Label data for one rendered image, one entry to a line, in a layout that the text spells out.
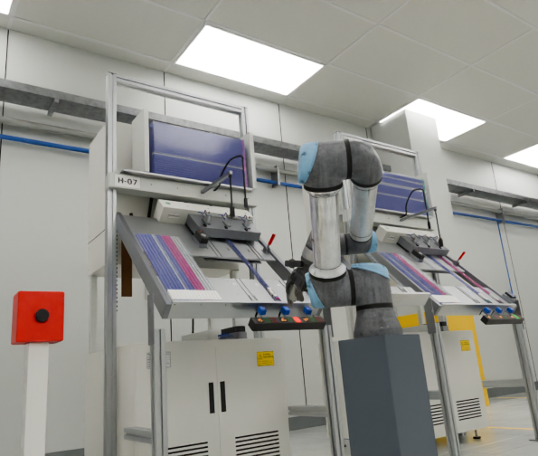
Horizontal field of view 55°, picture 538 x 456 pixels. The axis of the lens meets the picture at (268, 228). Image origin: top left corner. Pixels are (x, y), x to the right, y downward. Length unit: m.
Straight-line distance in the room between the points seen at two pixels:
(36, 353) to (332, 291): 0.94
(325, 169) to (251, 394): 1.18
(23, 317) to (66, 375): 1.93
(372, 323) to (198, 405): 0.88
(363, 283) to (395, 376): 0.29
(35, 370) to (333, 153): 1.12
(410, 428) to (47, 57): 3.64
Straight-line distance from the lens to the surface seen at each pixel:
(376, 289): 1.63
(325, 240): 1.54
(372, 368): 1.58
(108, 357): 2.25
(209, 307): 1.87
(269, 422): 2.36
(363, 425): 1.63
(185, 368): 2.16
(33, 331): 1.79
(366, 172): 1.48
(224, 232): 2.41
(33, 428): 1.81
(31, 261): 3.74
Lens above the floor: 0.48
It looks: 15 degrees up
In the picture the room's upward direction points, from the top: 5 degrees counter-clockwise
